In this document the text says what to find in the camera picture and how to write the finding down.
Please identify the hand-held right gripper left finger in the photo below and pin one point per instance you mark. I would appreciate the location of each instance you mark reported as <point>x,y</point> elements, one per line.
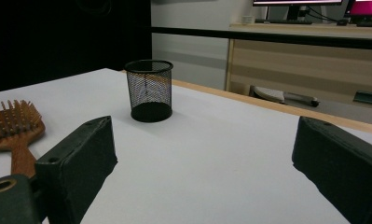
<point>76,168</point>

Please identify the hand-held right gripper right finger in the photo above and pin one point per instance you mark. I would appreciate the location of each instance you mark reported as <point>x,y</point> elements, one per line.
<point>342,168</point>

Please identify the wooden hairbrush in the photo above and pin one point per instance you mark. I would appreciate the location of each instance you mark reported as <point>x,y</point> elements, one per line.
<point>19,155</point>

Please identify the black mesh pen holder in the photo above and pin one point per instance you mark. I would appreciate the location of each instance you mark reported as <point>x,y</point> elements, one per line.
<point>151,113</point>

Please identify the dark green rectangular plate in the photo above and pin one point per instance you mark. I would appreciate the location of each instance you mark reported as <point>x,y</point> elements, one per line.
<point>368,97</point>

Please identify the office chair base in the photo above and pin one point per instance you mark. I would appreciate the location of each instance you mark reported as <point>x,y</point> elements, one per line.
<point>273,94</point>

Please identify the light wooden office desk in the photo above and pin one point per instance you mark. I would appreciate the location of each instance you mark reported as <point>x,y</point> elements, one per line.
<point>298,68</point>

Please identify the black curtain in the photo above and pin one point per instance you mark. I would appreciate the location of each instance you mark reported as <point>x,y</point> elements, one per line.
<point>65,37</point>

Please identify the black computer mouse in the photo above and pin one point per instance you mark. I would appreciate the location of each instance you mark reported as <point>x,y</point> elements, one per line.
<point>342,22</point>

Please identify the black keyboard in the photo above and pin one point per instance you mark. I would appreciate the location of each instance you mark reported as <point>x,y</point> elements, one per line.
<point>283,21</point>
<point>370,24</point>

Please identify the monitor with pink screen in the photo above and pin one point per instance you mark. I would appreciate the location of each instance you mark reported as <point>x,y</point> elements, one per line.
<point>365,7</point>

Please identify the black computer monitor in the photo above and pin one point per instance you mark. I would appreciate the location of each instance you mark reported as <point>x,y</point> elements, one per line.
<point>295,2</point>

